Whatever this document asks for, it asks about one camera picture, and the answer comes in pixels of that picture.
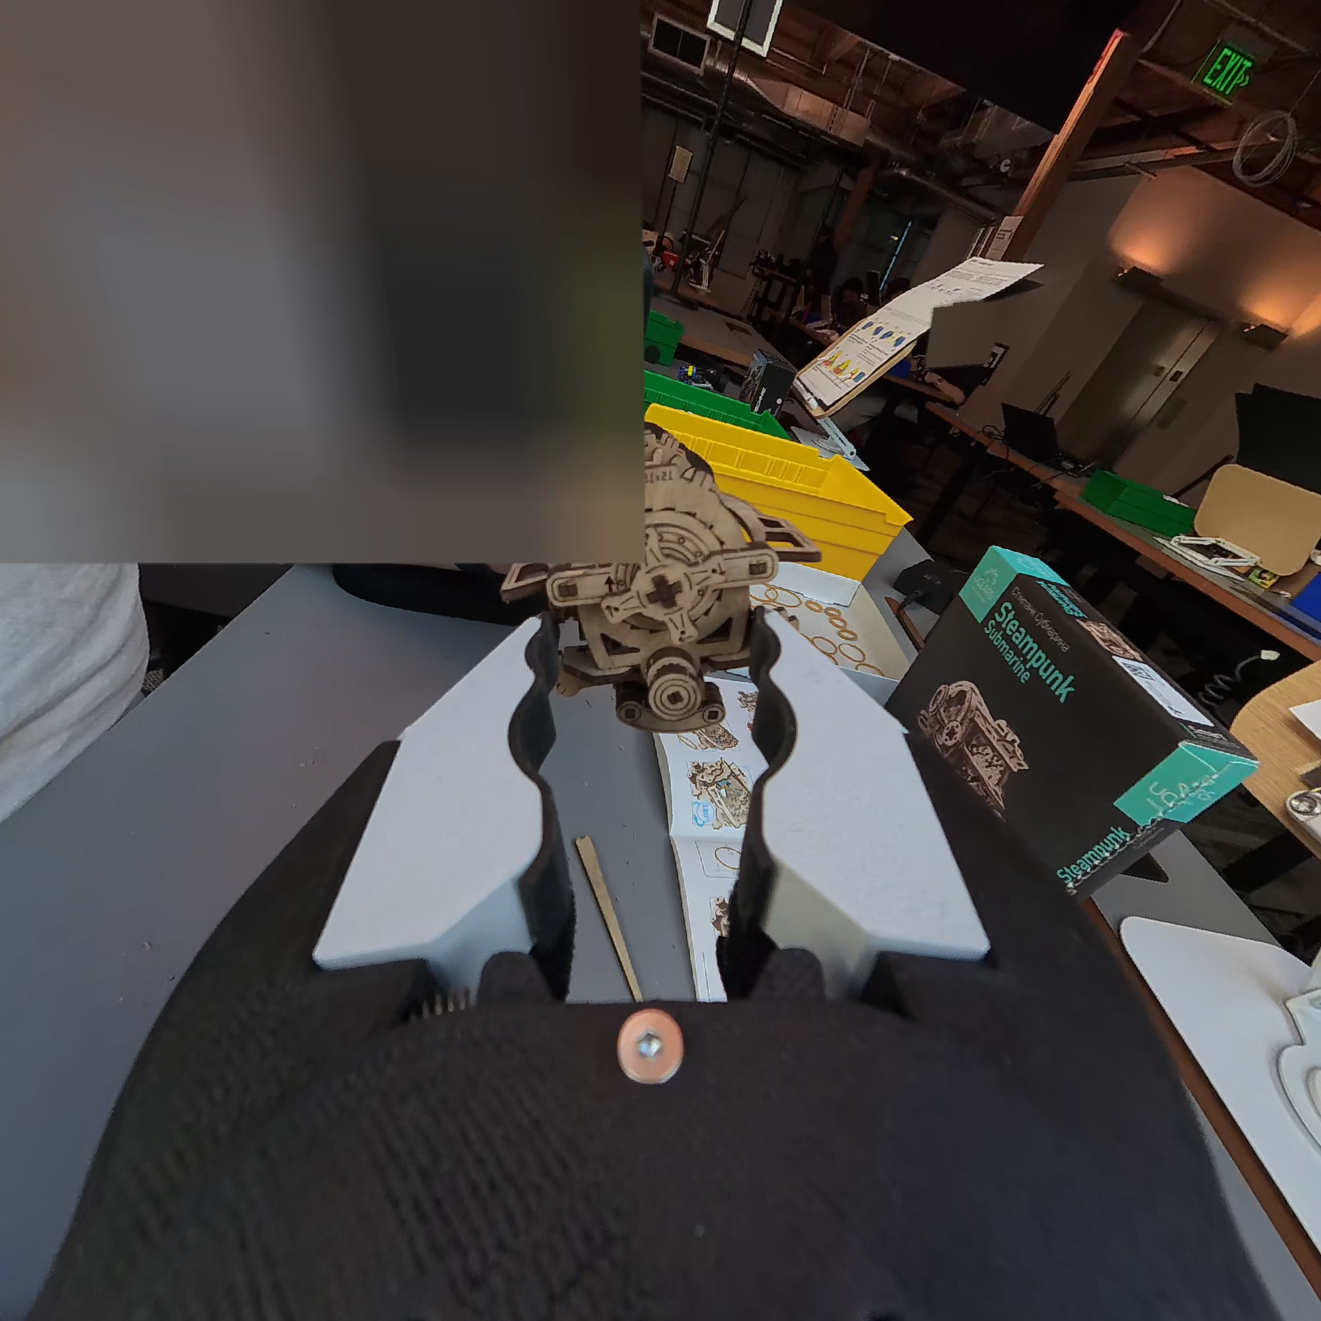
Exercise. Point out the white cardboard tray box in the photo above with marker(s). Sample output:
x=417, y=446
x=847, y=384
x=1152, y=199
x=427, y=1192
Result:
x=878, y=631

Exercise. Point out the grey desk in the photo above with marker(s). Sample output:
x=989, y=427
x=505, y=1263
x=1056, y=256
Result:
x=207, y=775

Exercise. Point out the small green plastic bin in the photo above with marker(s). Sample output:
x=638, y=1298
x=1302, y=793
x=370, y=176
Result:
x=663, y=338

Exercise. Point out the small black box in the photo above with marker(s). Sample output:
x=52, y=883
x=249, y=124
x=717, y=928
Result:
x=768, y=381

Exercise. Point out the thin wooden wedge stick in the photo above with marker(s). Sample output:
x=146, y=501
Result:
x=610, y=918

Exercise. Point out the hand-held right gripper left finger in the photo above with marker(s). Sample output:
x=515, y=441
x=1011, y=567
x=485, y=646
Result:
x=433, y=827

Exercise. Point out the black laptop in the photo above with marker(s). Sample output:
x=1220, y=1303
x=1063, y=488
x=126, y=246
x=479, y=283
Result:
x=1032, y=432

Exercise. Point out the black model kit box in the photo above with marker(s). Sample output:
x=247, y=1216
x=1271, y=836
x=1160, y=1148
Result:
x=1052, y=724

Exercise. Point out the yellow plastic bin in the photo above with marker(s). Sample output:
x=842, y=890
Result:
x=795, y=495

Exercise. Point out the green exit sign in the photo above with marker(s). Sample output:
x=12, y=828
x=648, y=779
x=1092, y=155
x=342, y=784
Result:
x=1225, y=70

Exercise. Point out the group of rubber bands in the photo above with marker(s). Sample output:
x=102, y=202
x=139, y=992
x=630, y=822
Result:
x=827, y=625

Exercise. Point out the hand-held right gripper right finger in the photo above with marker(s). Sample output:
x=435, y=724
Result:
x=856, y=827

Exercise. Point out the round wooden table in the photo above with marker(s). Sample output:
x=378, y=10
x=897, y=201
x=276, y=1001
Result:
x=1275, y=744

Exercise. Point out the shallow green tray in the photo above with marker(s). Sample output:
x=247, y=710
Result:
x=1135, y=501

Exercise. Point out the wooden mechanical gear model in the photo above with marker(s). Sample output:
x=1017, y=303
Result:
x=661, y=609

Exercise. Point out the open instruction booklet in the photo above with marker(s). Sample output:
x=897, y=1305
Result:
x=702, y=816

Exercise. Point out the white flat board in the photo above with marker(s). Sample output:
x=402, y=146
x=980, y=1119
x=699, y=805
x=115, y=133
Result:
x=1208, y=1032

